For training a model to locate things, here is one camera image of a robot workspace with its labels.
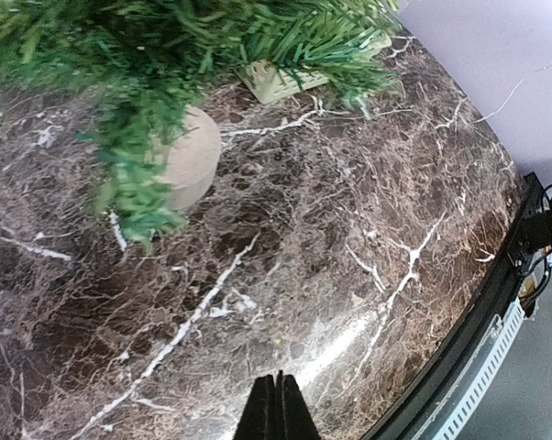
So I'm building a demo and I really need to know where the green plastic basket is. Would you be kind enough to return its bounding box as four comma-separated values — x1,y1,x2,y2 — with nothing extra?
237,34,392,105

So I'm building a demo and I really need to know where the round wooden tree base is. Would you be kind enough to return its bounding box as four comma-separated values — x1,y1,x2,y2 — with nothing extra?
150,105,222,211

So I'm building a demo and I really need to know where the small green christmas tree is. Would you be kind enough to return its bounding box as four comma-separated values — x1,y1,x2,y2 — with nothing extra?
0,1,398,244

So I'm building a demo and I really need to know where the black front rail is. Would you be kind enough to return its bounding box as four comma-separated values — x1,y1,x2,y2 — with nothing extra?
362,172,543,439

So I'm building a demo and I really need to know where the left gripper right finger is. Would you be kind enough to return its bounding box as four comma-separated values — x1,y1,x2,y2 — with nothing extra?
275,371,321,440

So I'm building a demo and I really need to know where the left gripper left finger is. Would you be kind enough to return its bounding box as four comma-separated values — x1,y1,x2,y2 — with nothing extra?
233,375,276,440

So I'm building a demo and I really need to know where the white slotted cable duct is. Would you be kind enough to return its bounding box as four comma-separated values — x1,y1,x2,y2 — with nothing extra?
413,299,525,440

